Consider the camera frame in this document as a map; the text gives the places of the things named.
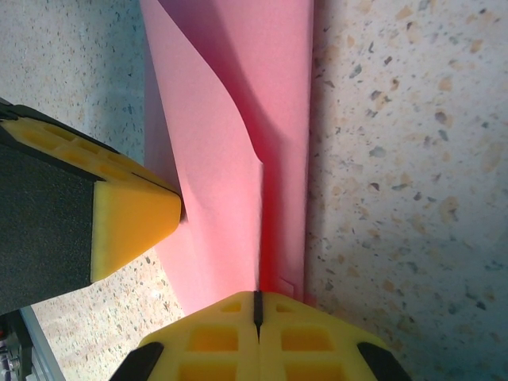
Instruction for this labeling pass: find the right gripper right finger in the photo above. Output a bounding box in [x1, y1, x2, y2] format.
[257, 291, 410, 381]

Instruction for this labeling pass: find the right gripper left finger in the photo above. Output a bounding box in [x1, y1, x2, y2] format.
[121, 291, 260, 381]

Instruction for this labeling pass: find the pink cloth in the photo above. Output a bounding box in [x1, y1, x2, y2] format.
[138, 0, 318, 314]

